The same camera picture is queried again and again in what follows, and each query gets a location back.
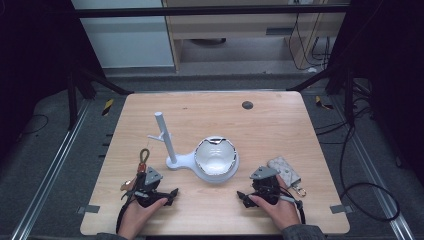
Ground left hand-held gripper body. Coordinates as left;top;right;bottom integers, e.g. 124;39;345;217
134;166;168;208

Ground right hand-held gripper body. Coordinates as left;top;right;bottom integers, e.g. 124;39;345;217
249;166;282;206

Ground grey patterned key pouch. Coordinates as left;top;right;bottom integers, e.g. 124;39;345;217
266;156;307;198

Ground rope loop keychain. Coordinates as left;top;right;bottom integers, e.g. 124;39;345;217
120;147;151;192

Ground person's left hand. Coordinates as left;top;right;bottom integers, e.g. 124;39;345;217
117;197;169;240

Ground person's right hand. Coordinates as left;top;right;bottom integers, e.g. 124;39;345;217
249;175;301;232

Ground white bowl with silver rim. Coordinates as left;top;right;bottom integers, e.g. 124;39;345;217
193;135;239;176

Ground white hook stand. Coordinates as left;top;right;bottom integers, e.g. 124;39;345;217
146;111;241;185

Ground grey tape strip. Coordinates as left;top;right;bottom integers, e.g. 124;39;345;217
329;203;354;215
76;204;101;215

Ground yellow and black floor tape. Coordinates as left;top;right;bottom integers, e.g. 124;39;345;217
101;98;115;117
314;95;335;111

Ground black metal stand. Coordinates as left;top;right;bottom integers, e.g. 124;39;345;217
65;64;135;132
285;64;356;128

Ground white cabinet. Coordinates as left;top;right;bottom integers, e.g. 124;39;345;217
70;0;176;70

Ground wooden desk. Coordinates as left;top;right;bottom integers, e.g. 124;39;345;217
161;0;352;73

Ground black curtain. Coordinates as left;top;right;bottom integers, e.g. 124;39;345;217
0;0;105;164
324;0;424;188

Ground black horizontal bar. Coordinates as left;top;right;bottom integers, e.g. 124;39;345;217
73;3;352;19

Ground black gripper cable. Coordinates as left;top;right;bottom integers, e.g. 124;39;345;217
115;189;138;234
279;194;307;225

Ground black floor cable loop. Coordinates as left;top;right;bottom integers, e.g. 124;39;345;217
314;81;401;223

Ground metal floor rail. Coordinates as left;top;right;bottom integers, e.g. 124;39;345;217
331;94;417;240
10;99;92;240

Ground thin black floor cable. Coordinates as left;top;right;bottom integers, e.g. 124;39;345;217
19;113;50;136

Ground black hanging desk cables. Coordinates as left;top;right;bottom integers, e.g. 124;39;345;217
287;12;332;73

